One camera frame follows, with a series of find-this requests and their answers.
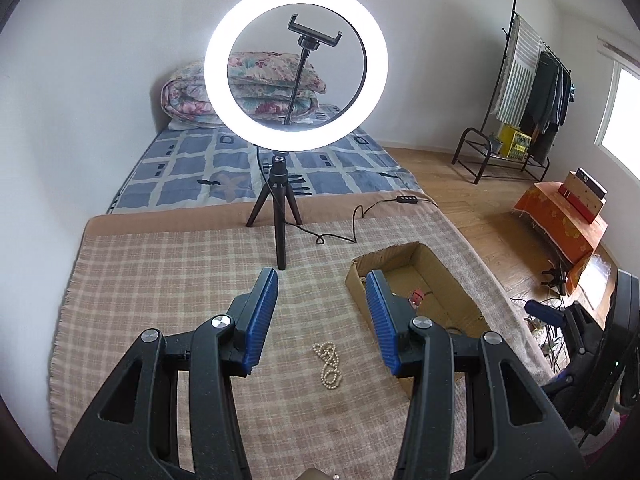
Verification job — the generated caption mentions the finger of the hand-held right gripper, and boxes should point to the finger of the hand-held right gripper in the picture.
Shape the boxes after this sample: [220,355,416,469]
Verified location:
[524,299,568,327]
[541,364,581,397]

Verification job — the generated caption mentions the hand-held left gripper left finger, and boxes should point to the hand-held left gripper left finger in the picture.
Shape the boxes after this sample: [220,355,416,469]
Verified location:
[57,267,279,480]

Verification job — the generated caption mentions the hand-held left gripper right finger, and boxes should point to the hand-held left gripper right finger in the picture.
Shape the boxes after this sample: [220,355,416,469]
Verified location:
[365,270,589,480]

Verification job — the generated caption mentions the small pearl necklace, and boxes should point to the small pearl necklace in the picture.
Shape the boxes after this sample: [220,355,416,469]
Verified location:
[313,341,344,390]

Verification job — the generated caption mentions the cardboard box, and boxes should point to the cardboard box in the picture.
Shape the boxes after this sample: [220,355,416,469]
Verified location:
[346,241,494,402]

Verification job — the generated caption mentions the small black floor tripod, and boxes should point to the small black floor tripod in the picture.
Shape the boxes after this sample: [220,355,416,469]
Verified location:
[542,259,569,292]

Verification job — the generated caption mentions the orange cloth covered table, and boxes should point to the orange cloth covered table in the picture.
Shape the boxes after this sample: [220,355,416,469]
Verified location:
[510,181,609,294]

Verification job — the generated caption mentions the beige plaid blanket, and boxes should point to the beige plaid blanket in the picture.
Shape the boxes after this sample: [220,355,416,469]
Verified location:
[49,195,557,480]

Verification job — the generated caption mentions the brown box with dark book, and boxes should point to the brown box with dark book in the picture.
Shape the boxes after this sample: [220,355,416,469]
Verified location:
[558,168,609,225]

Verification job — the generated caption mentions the blue patterned mattress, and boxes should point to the blue patterned mattress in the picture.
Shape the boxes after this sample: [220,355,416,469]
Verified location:
[105,104,427,216]

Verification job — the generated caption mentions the yellow crate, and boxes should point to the yellow crate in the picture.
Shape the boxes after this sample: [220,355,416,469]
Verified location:
[497,124,533,160]

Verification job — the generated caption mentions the black clothes rack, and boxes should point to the black clothes rack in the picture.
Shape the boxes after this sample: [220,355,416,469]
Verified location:
[451,0,574,185]

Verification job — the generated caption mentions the window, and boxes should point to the window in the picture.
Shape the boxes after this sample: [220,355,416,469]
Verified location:
[595,35,640,182]

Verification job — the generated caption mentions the dark hanging clothes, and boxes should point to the dark hanging clothes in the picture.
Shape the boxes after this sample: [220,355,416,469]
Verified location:
[520,50,574,149]

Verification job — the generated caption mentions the folded floral quilt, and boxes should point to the folded floral quilt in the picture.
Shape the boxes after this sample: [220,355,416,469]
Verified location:
[161,51,330,132]

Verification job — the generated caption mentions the striped towel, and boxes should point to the striped towel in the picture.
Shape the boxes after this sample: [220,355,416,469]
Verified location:
[492,15,544,124]

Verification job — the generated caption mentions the black phone holder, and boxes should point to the black phone holder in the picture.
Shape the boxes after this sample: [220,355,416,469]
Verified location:
[282,14,345,129]

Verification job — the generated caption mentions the tangle of floor cables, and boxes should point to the tangle of floor cables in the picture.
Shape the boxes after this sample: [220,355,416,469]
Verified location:
[522,315,568,373]

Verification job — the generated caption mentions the black ring light cable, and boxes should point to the black ring light cable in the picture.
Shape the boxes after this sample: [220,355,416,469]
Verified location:
[254,194,432,247]

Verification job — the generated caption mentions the white ring light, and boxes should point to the white ring light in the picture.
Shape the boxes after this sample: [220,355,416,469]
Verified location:
[204,0,390,152]

